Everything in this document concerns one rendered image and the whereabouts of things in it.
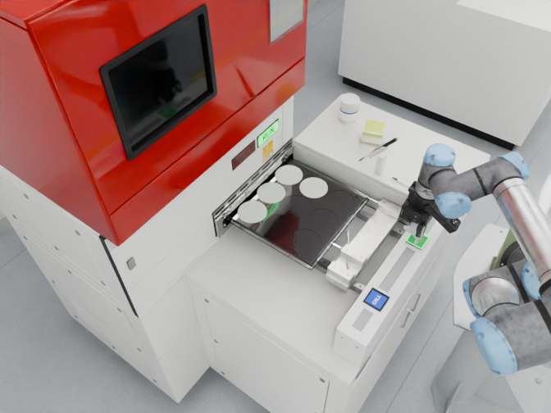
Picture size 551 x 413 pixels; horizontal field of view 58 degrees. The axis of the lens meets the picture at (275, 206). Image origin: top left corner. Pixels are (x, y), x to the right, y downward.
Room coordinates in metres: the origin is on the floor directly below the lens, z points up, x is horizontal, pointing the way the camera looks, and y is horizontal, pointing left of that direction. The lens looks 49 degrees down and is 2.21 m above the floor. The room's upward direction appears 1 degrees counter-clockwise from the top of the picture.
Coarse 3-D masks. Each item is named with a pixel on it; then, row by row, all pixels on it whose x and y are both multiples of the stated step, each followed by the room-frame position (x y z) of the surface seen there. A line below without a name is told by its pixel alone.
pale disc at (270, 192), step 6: (264, 186) 1.22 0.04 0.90; (270, 186) 1.22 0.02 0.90; (276, 186) 1.22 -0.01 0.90; (282, 186) 1.22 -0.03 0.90; (258, 192) 1.20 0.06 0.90; (264, 192) 1.20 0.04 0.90; (270, 192) 1.20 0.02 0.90; (276, 192) 1.20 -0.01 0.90; (282, 192) 1.20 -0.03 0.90; (264, 198) 1.17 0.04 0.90; (270, 198) 1.17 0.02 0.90; (276, 198) 1.16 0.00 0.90; (282, 198) 1.16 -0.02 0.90
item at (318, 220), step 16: (288, 160) 1.36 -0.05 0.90; (272, 176) 1.27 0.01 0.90; (304, 176) 1.27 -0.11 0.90; (320, 176) 1.27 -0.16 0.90; (256, 192) 1.20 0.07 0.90; (288, 192) 1.19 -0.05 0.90; (336, 192) 1.19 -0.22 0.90; (352, 192) 1.19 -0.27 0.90; (272, 208) 1.12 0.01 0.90; (288, 208) 1.12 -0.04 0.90; (304, 208) 1.12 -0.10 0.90; (320, 208) 1.12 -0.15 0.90; (336, 208) 1.12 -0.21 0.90; (352, 208) 1.11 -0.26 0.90; (240, 224) 1.06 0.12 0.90; (256, 224) 1.05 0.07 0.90; (272, 224) 1.05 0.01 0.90; (288, 224) 1.05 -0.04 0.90; (304, 224) 1.05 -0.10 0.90; (320, 224) 1.05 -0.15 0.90; (336, 224) 1.05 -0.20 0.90; (272, 240) 0.98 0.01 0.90; (288, 240) 0.98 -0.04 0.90; (304, 240) 0.98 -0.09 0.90; (320, 240) 0.98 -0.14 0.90; (304, 256) 0.92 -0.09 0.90
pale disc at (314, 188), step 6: (306, 180) 1.25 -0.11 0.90; (312, 180) 1.25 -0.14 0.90; (318, 180) 1.25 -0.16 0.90; (300, 186) 1.22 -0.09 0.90; (306, 186) 1.22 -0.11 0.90; (312, 186) 1.22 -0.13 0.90; (318, 186) 1.22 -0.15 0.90; (324, 186) 1.22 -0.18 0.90; (306, 192) 1.19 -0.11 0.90; (312, 192) 1.19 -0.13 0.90; (318, 192) 1.19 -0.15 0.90; (324, 192) 1.19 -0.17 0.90
